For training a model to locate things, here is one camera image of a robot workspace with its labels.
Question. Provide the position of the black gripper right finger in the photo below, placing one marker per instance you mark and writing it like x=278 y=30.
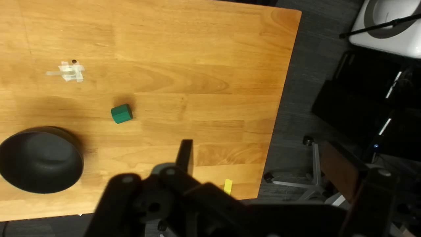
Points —
x=343 y=170

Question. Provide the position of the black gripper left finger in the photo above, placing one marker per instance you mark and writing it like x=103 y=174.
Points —
x=184 y=156

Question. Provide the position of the black bowl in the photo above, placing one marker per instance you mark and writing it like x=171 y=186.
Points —
x=41 y=160

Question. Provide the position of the yellow tape strip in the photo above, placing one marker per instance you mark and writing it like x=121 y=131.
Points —
x=228 y=186

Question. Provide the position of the green block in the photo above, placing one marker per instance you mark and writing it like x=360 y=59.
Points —
x=121 y=114

